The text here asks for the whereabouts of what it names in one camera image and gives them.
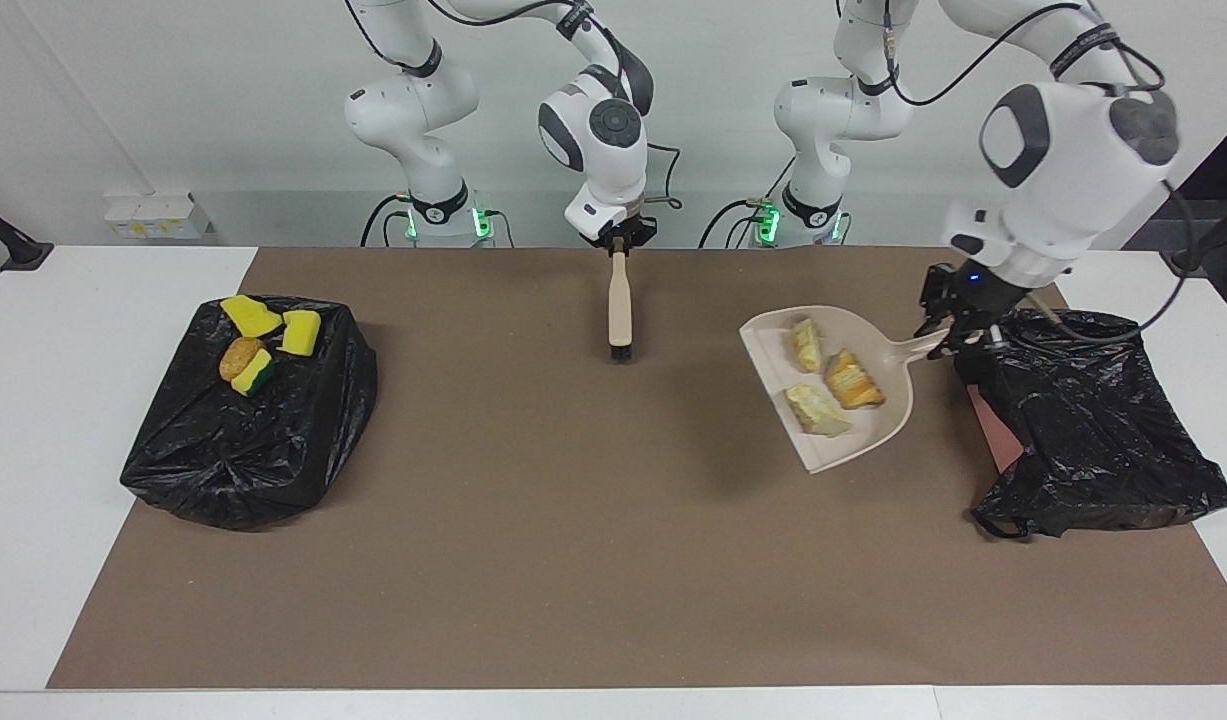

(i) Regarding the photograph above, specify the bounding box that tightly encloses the beige hand brush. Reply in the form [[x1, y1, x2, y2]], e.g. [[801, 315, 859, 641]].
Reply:
[[607, 250, 635, 362]]

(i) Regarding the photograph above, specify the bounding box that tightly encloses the striped croissant piece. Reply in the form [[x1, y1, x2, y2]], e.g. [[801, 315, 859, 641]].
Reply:
[[825, 350, 886, 411]]

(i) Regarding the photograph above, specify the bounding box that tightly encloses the pale bread chunk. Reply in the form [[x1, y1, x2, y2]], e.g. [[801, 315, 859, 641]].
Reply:
[[785, 383, 854, 441], [791, 317, 826, 374]]

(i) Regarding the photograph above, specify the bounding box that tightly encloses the beige plastic dustpan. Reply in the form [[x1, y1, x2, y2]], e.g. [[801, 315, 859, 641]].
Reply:
[[739, 305, 952, 475]]

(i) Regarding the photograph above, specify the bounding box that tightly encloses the notched yellow sponge piece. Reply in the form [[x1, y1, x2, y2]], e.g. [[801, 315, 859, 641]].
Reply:
[[280, 309, 322, 358]]

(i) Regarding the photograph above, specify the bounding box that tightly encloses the green and yellow sponge piece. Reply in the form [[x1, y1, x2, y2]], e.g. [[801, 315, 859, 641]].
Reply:
[[230, 347, 276, 398]]

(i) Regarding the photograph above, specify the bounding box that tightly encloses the brown bread roll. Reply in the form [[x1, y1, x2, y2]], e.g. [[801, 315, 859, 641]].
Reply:
[[218, 337, 266, 383]]

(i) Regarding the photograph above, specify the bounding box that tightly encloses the pink bin box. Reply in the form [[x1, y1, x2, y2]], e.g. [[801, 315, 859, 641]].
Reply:
[[968, 385, 1026, 474]]

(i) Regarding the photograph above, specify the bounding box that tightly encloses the black knotted trash bag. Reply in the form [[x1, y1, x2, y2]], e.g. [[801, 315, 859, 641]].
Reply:
[[120, 295, 379, 531]]

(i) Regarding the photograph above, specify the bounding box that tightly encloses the black bag over pink box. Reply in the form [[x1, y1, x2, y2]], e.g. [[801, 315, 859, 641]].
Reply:
[[954, 308, 1227, 541]]

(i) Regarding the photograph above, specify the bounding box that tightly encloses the dark panel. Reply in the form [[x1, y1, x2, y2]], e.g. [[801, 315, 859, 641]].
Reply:
[[1123, 110, 1227, 251]]

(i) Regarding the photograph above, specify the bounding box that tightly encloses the brown table mat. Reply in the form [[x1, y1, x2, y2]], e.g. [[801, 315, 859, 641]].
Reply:
[[46, 247, 1227, 691]]

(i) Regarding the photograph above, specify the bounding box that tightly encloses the white socket box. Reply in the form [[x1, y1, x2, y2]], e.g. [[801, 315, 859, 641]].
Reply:
[[103, 193, 214, 241]]

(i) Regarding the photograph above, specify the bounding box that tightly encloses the black base cable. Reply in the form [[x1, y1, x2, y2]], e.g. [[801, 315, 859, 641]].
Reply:
[[361, 195, 414, 248], [698, 155, 779, 249]]

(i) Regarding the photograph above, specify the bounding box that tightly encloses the dark left arm cable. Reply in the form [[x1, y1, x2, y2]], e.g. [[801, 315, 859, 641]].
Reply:
[[878, 0, 1192, 346]]

